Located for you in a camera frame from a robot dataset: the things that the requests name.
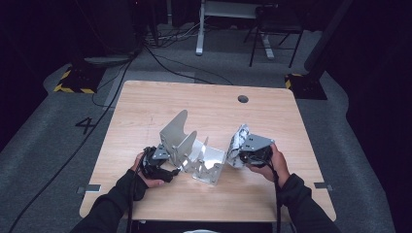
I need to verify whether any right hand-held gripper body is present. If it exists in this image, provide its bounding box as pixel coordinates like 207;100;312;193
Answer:
238;133;276;167

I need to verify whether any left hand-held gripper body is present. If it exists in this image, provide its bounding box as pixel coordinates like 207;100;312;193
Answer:
141;144;174;183

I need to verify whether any grey metal file rack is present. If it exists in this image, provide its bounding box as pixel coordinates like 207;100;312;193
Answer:
158;109;227;186

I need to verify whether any person's left hand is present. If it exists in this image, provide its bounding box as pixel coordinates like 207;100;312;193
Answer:
130;152;165;188

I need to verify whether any person's right hand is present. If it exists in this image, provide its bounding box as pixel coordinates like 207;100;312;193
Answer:
249;144;291;188

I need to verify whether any black yellow striped stand base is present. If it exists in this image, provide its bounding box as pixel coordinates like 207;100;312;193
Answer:
285;73;328;101
52;66;106;95

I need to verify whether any black chair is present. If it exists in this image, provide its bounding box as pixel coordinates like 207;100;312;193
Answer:
243;3;305;69

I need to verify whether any black slanted stand pole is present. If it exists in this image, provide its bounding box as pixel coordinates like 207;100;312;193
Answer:
304;0;354;76

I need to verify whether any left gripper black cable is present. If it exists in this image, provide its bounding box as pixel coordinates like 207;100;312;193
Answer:
125;147;148;233

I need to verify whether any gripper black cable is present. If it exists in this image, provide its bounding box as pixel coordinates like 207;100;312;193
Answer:
265;161;284;233
125;147;148;233

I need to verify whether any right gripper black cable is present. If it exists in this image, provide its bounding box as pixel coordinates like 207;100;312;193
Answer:
265;161;284;233

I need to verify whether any long black floor cable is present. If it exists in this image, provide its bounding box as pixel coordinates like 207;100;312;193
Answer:
8;45;145;233

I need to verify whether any white desk frame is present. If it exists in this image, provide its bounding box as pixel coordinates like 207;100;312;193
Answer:
194;0;276;60

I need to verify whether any bundle of floor cables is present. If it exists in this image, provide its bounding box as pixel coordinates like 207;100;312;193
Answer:
144;22;202;47

